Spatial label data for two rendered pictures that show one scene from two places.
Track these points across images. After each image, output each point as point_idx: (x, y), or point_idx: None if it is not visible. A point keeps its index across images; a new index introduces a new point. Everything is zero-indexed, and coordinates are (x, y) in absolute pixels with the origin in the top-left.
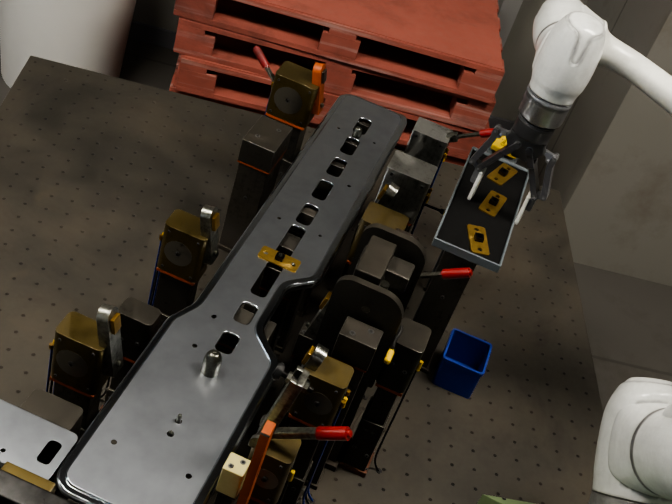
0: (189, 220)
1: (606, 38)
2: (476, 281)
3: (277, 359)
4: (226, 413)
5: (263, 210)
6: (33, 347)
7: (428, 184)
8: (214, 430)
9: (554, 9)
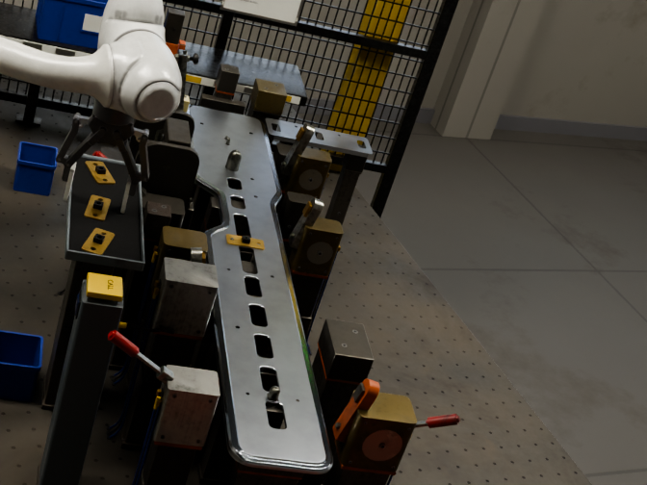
0: (326, 227)
1: (98, 49)
2: None
3: (195, 177)
4: (204, 149)
5: (289, 282)
6: (359, 321)
7: (166, 257)
8: (204, 141)
9: (169, 50)
